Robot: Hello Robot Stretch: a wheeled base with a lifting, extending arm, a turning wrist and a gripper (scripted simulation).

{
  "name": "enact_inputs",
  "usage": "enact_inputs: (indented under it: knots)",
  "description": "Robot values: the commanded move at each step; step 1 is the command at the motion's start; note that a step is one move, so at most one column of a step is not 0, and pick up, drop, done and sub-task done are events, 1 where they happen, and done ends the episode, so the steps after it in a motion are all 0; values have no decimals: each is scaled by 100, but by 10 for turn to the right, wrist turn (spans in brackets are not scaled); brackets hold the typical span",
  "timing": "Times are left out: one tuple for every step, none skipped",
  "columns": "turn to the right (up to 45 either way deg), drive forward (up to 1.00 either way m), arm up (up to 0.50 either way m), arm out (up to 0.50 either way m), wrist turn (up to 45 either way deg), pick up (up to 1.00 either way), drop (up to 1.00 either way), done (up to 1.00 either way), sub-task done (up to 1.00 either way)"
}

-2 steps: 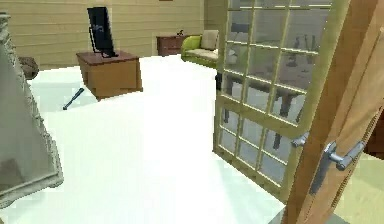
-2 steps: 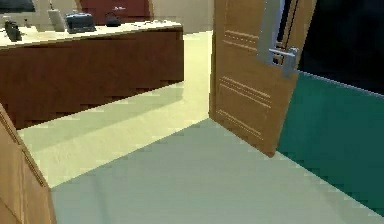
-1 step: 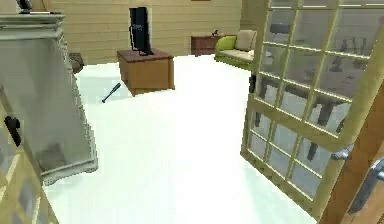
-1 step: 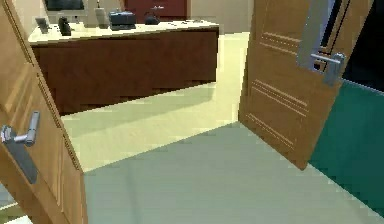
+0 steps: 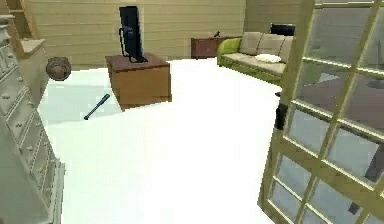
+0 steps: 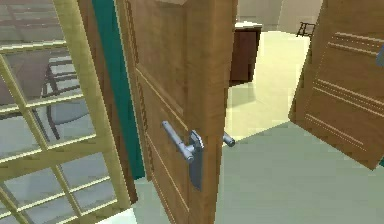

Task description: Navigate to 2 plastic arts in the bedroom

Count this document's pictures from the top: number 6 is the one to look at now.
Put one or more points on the brown wooden room door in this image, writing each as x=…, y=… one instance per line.
x=166, y=66
x=343, y=100

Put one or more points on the dark brown cabinet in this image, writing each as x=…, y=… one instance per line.
x=244, y=53

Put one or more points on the pale yellow framed window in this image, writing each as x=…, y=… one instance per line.
x=83, y=83

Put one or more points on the black chair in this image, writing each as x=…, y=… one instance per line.
x=306, y=29
x=55, y=93

